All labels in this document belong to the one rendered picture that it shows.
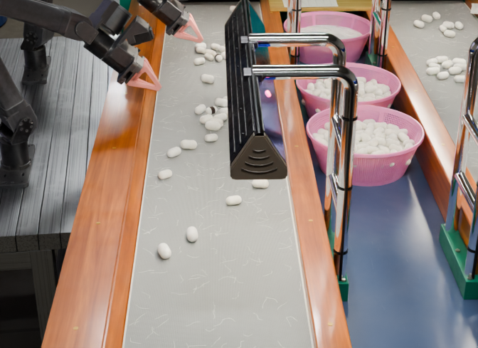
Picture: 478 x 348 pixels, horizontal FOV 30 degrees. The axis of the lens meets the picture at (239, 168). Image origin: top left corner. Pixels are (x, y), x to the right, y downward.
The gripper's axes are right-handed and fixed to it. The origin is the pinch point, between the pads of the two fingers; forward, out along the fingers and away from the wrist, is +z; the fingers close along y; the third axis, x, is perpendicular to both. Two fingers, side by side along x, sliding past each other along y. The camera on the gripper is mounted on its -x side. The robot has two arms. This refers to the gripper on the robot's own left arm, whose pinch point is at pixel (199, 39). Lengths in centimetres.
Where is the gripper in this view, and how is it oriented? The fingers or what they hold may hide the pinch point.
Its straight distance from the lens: 245.3
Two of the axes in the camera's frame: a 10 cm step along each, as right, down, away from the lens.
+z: 7.4, 5.8, 3.4
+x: -6.7, 6.6, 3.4
